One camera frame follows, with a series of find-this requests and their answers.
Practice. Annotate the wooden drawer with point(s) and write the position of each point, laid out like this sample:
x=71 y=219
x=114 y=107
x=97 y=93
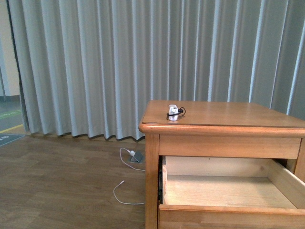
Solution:
x=229 y=193

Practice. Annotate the wooden nightstand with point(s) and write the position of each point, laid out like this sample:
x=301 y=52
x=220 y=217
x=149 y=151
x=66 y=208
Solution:
x=217 y=129

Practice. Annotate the grey floor socket box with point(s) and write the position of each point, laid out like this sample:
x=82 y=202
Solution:
x=136 y=157

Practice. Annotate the white charger with black cable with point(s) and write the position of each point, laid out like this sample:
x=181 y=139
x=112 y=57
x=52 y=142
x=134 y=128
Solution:
x=175 y=112

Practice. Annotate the grey-green curtain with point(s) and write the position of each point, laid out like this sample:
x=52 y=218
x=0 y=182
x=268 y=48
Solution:
x=91 y=66

